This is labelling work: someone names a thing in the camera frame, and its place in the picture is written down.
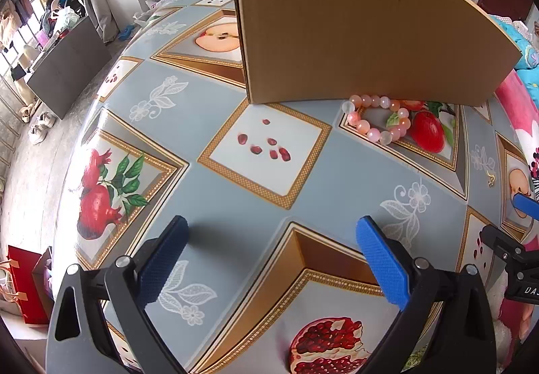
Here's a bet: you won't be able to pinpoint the red gift bag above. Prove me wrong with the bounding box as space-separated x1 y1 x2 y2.
1 245 50 326

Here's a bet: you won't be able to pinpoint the pink floral blanket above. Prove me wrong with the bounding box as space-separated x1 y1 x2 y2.
488 71 538 368

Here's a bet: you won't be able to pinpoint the peach bead bracelet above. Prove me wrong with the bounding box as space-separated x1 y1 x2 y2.
341 93 413 147

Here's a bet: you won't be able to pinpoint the brown cardboard box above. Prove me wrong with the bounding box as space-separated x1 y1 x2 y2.
235 0 521 106

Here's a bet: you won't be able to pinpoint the hanging clothes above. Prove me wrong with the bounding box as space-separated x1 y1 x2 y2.
1 0 86 68

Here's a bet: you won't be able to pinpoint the grey cabinet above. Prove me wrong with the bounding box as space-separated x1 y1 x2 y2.
27 16 110 119

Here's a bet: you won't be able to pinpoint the fruit print tablecloth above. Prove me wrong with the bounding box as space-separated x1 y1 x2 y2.
52 0 522 373

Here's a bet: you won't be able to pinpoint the white shoes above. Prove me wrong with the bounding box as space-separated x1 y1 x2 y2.
19 104 57 145

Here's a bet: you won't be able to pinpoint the blue folded quilt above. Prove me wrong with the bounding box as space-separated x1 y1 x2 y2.
490 14 538 88

